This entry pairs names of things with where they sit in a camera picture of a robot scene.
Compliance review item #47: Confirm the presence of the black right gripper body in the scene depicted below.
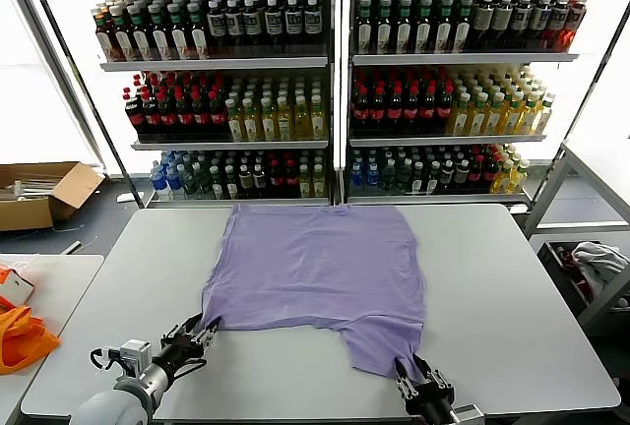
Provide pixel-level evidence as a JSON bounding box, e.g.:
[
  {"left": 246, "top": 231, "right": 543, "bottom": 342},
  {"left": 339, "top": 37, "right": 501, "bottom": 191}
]
[{"left": 406, "top": 385, "right": 457, "bottom": 425}]

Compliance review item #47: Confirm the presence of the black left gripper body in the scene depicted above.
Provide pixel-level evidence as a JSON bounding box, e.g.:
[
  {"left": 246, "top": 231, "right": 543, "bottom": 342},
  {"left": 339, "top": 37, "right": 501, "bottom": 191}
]
[{"left": 159, "top": 340, "right": 208, "bottom": 380}]

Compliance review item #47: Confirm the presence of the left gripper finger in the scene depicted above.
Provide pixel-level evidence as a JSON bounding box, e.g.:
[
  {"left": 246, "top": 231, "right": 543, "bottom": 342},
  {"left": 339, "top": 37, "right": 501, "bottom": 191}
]
[
  {"left": 191, "top": 320, "right": 221, "bottom": 350},
  {"left": 165, "top": 315, "right": 206, "bottom": 345}
]

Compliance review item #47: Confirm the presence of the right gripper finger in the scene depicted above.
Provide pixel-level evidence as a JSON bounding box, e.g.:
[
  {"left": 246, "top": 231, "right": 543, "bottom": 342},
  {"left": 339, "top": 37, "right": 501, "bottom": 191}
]
[
  {"left": 395, "top": 356, "right": 417, "bottom": 399},
  {"left": 411, "top": 353, "right": 454, "bottom": 395}
]

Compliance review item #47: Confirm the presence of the purple t-shirt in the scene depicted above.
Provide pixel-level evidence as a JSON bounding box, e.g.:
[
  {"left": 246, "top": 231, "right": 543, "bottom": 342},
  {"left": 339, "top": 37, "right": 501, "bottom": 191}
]
[{"left": 200, "top": 203, "right": 428, "bottom": 380}]

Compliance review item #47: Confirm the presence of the water bottle blue label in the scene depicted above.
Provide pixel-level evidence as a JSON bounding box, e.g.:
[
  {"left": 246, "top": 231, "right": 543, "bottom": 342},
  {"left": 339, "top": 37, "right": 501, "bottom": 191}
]
[
  {"left": 164, "top": 162, "right": 184, "bottom": 201},
  {"left": 149, "top": 161, "right": 169, "bottom": 202},
  {"left": 363, "top": 158, "right": 381, "bottom": 195},
  {"left": 347, "top": 158, "right": 364, "bottom": 195}
]

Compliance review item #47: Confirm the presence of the dark bottle white cap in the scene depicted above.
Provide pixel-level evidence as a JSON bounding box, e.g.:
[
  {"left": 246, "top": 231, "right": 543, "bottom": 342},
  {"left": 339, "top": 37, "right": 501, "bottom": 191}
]
[
  {"left": 454, "top": 158, "right": 471, "bottom": 194},
  {"left": 251, "top": 161, "right": 268, "bottom": 199},
  {"left": 222, "top": 163, "right": 240, "bottom": 200},
  {"left": 208, "top": 164, "right": 225, "bottom": 200},
  {"left": 425, "top": 159, "right": 442, "bottom": 195},
  {"left": 236, "top": 161, "right": 254, "bottom": 199},
  {"left": 439, "top": 158, "right": 456, "bottom": 194}
]

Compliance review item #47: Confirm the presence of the orange cloth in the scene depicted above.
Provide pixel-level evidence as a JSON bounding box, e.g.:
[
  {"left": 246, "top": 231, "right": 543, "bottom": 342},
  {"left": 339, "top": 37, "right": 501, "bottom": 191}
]
[{"left": 0, "top": 304, "right": 61, "bottom": 376}]

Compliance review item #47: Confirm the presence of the black storage crate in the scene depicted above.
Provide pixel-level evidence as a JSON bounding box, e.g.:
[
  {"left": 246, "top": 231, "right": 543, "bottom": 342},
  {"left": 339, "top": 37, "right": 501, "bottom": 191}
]
[{"left": 535, "top": 240, "right": 630, "bottom": 318}]

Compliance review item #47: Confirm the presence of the orange white carton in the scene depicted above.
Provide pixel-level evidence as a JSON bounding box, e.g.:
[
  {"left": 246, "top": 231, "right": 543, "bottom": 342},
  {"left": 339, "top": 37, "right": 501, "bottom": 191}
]
[{"left": 0, "top": 262, "right": 36, "bottom": 306}]

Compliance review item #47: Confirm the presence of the cola bottle red cap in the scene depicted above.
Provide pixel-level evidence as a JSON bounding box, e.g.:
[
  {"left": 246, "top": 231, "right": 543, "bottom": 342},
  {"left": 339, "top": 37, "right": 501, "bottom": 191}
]
[
  {"left": 369, "top": 85, "right": 389, "bottom": 134},
  {"left": 481, "top": 152, "right": 499, "bottom": 194},
  {"left": 386, "top": 85, "right": 406, "bottom": 134},
  {"left": 157, "top": 91, "right": 177, "bottom": 141},
  {"left": 190, "top": 91, "right": 210, "bottom": 141},
  {"left": 123, "top": 91, "right": 145, "bottom": 141},
  {"left": 468, "top": 153, "right": 484, "bottom": 194},
  {"left": 436, "top": 85, "right": 455, "bottom": 134},
  {"left": 283, "top": 158, "right": 299, "bottom": 199},
  {"left": 419, "top": 85, "right": 439, "bottom": 134},
  {"left": 173, "top": 91, "right": 194, "bottom": 141},
  {"left": 403, "top": 85, "right": 422, "bottom": 134},
  {"left": 141, "top": 91, "right": 161, "bottom": 141},
  {"left": 207, "top": 91, "right": 226, "bottom": 141},
  {"left": 268, "top": 158, "right": 284, "bottom": 199},
  {"left": 352, "top": 85, "right": 372, "bottom": 134}
]

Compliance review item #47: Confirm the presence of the red garment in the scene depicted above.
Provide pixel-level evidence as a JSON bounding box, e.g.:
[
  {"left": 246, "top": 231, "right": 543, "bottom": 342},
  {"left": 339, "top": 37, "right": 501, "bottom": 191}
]
[{"left": 555, "top": 245, "right": 600, "bottom": 306}]

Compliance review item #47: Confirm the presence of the yellow juice bottle white cap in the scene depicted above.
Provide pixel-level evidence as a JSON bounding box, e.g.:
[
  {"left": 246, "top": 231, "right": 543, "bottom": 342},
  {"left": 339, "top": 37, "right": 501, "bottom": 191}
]
[
  {"left": 500, "top": 91, "right": 526, "bottom": 136},
  {"left": 275, "top": 94, "right": 294, "bottom": 142},
  {"left": 466, "top": 92, "right": 490, "bottom": 137},
  {"left": 517, "top": 91, "right": 542, "bottom": 136},
  {"left": 258, "top": 95, "right": 278, "bottom": 143},
  {"left": 309, "top": 93, "right": 328, "bottom": 141},
  {"left": 224, "top": 95, "right": 245, "bottom": 143},
  {"left": 448, "top": 92, "right": 473, "bottom": 137},
  {"left": 534, "top": 91, "right": 557, "bottom": 135},
  {"left": 483, "top": 91, "right": 508, "bottom": 137},
  {"left": 312, "top": 162, "right": 327, "bottom": 198},
  {"left": 297, "top": 162, "right": 314, "bottom": 199},
  {"left": 241, "top": 95, "right": 261, "bottom": 143},
  {"left": 292, "top": 94, "right": 311, "bottom": 142},
  {"left": 509, "top": 157, "right": 531, "bottom": 194},
  {"left": 491, "top": 158, "right": 514, "bottom": 195}
]

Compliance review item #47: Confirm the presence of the open cardboard box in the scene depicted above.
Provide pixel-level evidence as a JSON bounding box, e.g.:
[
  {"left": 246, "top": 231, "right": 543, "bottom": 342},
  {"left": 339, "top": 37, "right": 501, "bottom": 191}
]
[{"left": 0, "top": 161, "right": 106, "bottom": 233}]

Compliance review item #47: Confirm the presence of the white crumpled garment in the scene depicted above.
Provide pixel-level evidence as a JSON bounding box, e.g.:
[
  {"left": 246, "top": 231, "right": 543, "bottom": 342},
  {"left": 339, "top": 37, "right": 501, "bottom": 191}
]
[{"left": 570, "top": 241, "right": 630, "bottom": 297}]

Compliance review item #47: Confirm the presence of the white strips bundle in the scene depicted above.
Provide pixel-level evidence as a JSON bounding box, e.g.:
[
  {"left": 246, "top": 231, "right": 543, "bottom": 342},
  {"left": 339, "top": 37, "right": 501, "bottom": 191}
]
[{"left": 12, "top": 176, "right": 68, "bottom": 199}]

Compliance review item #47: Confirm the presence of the grey metal bottle shelf rack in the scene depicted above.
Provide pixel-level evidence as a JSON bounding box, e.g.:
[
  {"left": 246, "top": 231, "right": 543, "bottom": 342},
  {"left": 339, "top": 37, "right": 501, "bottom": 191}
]
[
  {"left": 61, "top": 0, "right": 332, "bottom": 210},
  {"left": 344, "top": 0, "right": 582, "bottom": 210}
]

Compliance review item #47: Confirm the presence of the tea bottle green white label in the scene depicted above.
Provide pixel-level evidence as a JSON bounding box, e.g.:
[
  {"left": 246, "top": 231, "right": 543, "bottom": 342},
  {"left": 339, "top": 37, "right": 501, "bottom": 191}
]
[
  {"left": 413, "top": 0, "right": 435, "bottom": 54},
  {"left": 126, "top": 2, "right": 153, "bottom": 62},
  {"left": 147, "top": 1, "right": 172, "bottom": 61},
  {"left": 186, "top": 0, "right": 211, "bottom": 60},
  {"left": 166, "top": 0, "right": 191, "bottom": 61},
  {"left": 453, "top": 0, "right": 473, "bottom": 53},
  {"left": 434, "top": 0, "right": 455, "bottom": 54},
  {"left": 394, "top": 0, "right": 415, "bottom": 55},
  {"left": 107, "top": 3, "right": 134, "bottom": 62},
  {"left": 374, "top": 0, "right": 395, "bottom": 55},
  {"left": 354, "top": 0, "right": 375, "bottom": 55}
]

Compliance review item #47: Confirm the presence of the reddish tea bottle white label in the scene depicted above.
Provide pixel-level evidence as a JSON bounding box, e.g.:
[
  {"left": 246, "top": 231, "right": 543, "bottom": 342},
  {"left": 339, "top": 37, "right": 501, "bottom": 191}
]
[{"left": 91, "top": 5, "right": 117, "bottom": 63}]

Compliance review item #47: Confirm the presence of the dark drink bottle white label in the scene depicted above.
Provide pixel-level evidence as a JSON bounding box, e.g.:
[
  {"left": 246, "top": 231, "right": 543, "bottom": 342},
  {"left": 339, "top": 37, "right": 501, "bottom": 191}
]
[
  {"left": 224, "top": 0, "right": 245, "bottom": 51},
  {"left": 528, "top": 0, "right": 552, "bottom": 50},
  {"left": 242, "top": 0, "right": 263, "bottom": 50},
  {"left": 264, "top": 0, "right": 284, "bottom": 50},
  {"left": 302, "top": 0, "right": 322, "bottom": 49},
  {"left": 206, "top": 0, "right": 227, "bottom": 51},
  {"left": 510, "top": 0, "right": 534, "bottom": 50},
  {"left": 283, "top": 0, "right": 303, "bottom": 49},
  {"left": 545, "top": 0, "right": 571, "bottom": 50}
]

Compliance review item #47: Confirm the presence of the dark drink bottle beige label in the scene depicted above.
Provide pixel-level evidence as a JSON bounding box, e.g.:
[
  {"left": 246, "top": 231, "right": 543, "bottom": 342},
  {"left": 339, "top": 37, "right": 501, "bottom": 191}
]
[
  {"left": 491, "top": 0, "right": 514, "bottom": 50},
  {"left": 472, "top": 0, "right": 495, "bottom": 50}
]

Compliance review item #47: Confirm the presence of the red drink bottle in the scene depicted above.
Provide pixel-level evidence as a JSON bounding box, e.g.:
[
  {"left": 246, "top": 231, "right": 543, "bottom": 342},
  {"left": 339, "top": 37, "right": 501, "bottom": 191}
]
[{"left": 562, "top": 0, "right": 589, "bottom": 50}]

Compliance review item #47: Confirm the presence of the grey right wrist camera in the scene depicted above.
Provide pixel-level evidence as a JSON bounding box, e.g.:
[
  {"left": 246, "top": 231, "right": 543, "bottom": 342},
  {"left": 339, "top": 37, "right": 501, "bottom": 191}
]
[{"left": 451, "top": 403, "right": 487, "bottom": 425}]

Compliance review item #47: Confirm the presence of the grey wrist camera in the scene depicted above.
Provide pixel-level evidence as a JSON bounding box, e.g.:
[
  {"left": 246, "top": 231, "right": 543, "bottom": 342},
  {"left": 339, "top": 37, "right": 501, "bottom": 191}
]
[
  {"left": 451, "top": 403, "right": 487, "bottom": 425},
  {"left": 119, "top": 339, "right": 152, "bottom": 372}
]

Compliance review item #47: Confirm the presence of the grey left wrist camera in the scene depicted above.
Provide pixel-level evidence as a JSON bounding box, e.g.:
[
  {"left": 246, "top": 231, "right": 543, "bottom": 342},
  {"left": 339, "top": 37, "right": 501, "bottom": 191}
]
[{"left": 119, "top": 339, "right": 152, "bottom": 372}]

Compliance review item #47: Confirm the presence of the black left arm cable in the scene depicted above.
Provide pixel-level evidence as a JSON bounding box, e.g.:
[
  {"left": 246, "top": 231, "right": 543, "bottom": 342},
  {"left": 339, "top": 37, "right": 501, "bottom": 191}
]
[{"left": 89, "top": 347, "right": 122, "bottom": 373}]

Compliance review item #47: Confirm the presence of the black metal frame pole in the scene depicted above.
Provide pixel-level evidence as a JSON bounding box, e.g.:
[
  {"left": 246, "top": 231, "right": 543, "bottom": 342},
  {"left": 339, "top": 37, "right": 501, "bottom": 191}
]
[
  {"left": 18, "top": 0, "right": 145, "bottom": 210},
  {"left": 560, "top": 0, "right": 630, "bottom": 147}
]

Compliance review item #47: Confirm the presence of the grey metal frame table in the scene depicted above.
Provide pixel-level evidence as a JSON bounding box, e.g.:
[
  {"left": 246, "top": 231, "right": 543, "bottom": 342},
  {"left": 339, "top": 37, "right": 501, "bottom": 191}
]
[{"left": 521, "top": 139, "right": 630, "bottom": 333}]

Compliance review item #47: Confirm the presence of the grey metal frame post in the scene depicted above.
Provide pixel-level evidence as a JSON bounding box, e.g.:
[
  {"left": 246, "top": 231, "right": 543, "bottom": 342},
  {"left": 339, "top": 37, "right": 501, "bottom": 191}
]
[{"left": 0, "top": 0, "right": 124, "bottom": 180}]

